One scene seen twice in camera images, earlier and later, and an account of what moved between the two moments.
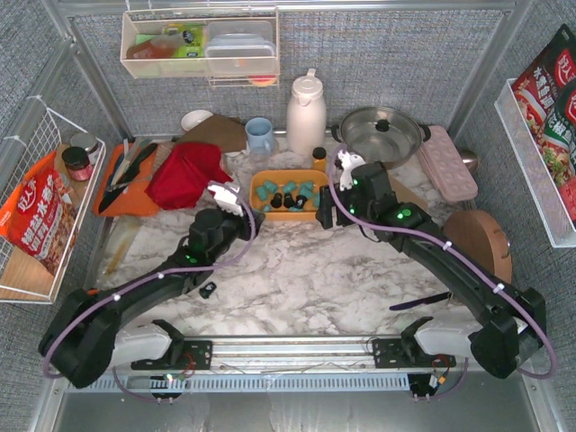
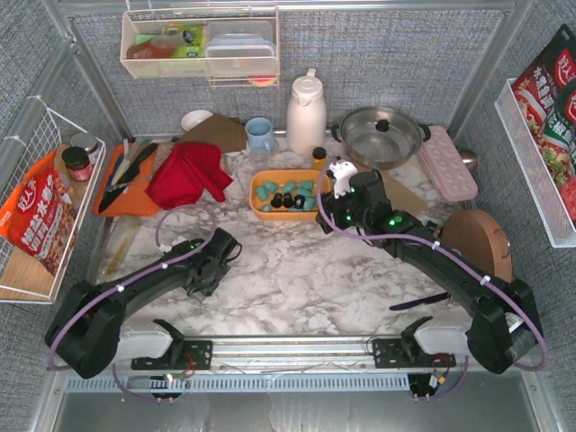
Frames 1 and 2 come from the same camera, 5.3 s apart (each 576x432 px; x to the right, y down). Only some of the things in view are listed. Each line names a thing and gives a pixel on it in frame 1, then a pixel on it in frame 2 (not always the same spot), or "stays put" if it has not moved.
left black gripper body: (251, 220) → (207, 277)
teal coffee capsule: (262, 192) stays put
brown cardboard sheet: (405, 194) stays put
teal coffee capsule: (306, 186) stays put
